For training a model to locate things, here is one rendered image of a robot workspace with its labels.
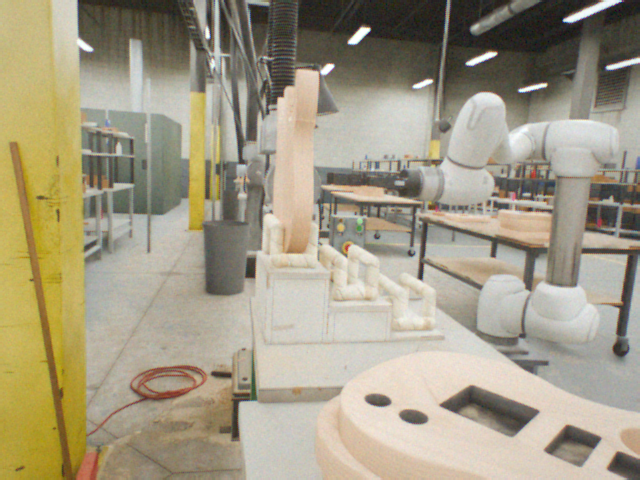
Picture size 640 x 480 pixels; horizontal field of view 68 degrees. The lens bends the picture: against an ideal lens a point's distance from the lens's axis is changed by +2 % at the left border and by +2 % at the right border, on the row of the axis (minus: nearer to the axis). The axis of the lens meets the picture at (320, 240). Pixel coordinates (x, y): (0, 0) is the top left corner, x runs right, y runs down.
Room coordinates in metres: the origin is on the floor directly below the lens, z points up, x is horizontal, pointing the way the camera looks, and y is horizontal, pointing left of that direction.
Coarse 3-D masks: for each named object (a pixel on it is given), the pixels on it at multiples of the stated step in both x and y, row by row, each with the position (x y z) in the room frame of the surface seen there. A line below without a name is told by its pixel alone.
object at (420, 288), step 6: (402, 276) 1.33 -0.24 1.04; (408, 276) 1.30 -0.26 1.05; (402, 282) 1.32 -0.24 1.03; (408, 282) 1.28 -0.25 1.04; (414, 282) 1.25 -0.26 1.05; (420, 282) 1.23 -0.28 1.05; (414, 288) 1.24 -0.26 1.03; (420, 288) 1.20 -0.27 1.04; (426, 288) 1.18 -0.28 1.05; (420, 294) 1.20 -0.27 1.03; (426, 294) 1.17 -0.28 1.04; (432, 294) 1.16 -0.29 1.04
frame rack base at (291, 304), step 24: (264, 264) 1.12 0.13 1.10; (264, 288) 1.07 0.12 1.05; (288, 288) 1.04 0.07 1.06; (312, 288) 1.06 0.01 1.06; (264, 312) 1.05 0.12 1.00; (288, 312) 1.04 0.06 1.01; (312, 312) 1.06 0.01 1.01; (264, 336) 1.04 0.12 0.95; (288, 336) 1.05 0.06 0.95; (312, 336) 1.06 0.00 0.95
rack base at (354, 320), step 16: (336, 304) 1.08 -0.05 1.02; (352, 304) 1.09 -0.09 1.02; (368, 304) 1.10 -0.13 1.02; (384, 304) 1.11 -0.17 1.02; (336, 320) 1.07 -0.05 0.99; (352, 320) 1.08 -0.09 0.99; (368, 320) 1.09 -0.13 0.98; (384, 320) 1.10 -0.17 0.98; (336, 336) 1.07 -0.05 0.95; (352, 336) 1.08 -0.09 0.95; (368, 336) 1.09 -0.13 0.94; (384, 336) 1.10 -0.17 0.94
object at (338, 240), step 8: (336, 216) 2.19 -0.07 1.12; (344, 216) 2.21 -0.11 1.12; (352, 216) 2.23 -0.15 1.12; (360, 216) 2.25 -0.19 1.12; (336, 224) 2.18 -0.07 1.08; (344, 224) 2.19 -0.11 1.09; (352, 224) 2.20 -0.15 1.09; (360, 224) 2.20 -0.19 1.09; (336, 232) 2.18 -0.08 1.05; (344, 232) 2.19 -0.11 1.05; (352, 232) 2.20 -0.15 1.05; (360, 232) 2.20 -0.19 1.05; (336, 240) 2.18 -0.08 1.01; (344, 240) 2.19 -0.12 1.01; (352, 240) 2.20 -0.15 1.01; (360, 240) 2.20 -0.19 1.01; (336, 248) 2.18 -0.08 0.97; (344, 248) 2.19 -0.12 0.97; (344, 256) 2.19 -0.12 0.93
